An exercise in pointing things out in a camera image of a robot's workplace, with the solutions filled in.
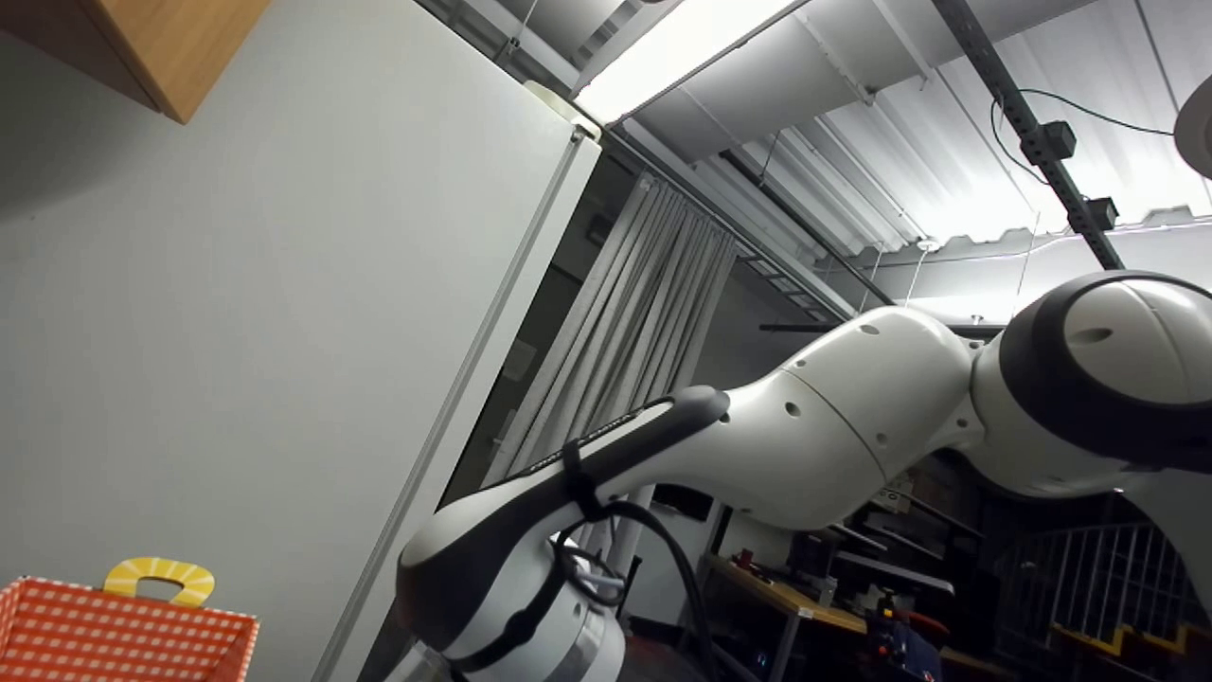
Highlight grey round dome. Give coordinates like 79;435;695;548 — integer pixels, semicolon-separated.
1171;73;1212;181

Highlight thin black ceiling cable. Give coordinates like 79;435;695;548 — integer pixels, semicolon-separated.
989;81;1184;184

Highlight wooden wall cabinet with handle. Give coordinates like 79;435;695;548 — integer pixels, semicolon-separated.
0;0;271;128

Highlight dark blue machine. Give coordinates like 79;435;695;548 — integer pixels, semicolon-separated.
864;604;948;682

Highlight long ceiling light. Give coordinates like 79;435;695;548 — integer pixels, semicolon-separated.
571;0;809;128

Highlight black horizontal beam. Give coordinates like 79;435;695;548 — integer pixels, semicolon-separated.
754;317;864;340

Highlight grey curtain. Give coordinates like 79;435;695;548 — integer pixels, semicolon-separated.
478;166;741;582

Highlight black ceiling pipe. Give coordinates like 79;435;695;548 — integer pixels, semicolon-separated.
929;0;1127;275

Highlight black metal railing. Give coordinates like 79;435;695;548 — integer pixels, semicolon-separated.
994;503;1203;635

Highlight red checkered basket yellow handles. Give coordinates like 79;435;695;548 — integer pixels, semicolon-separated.
0;555;266;682

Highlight wooden workbench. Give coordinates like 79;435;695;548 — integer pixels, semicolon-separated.
703;555;876;682

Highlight yellow edged stairs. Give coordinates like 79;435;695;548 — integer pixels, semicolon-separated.
1046;615;1212;682

